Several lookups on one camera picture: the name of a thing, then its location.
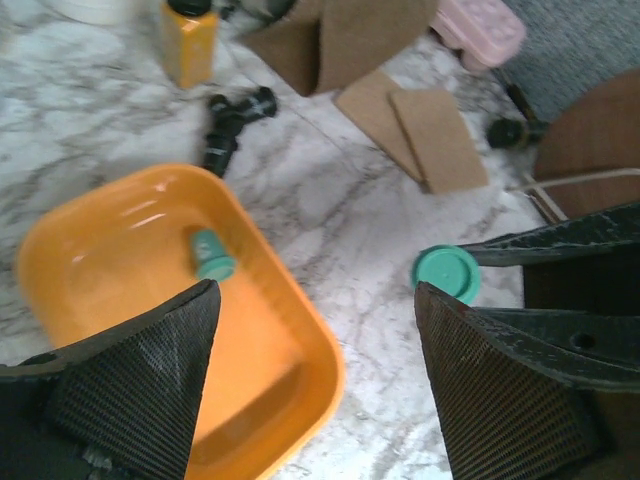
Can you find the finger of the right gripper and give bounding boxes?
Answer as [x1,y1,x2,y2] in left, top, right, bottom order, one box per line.
[474,308,639,390]
[462,202,639,265]

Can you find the brown cloth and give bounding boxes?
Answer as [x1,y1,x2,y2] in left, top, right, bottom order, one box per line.
[243,0,438,97]

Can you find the orange juice bottle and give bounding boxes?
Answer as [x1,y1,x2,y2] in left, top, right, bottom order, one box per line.
[161,0,218,89]

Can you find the pink egg tray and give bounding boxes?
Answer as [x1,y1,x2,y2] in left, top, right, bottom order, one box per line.
[431,0,526,72]

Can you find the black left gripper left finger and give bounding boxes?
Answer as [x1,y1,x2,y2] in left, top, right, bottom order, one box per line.
[1,280,221,479]

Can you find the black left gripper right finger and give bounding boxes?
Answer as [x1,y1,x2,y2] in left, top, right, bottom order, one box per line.
[415,283,639,479]

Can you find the round wooden board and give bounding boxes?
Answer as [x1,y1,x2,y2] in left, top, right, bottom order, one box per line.
[533,69,639,218]

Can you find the orange storage basket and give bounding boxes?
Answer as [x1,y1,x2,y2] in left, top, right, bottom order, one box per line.
[1,164,345,479]

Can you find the brown cork mat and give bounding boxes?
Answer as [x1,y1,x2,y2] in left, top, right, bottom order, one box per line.
[334,70,424,184]
[390,89,489,195]

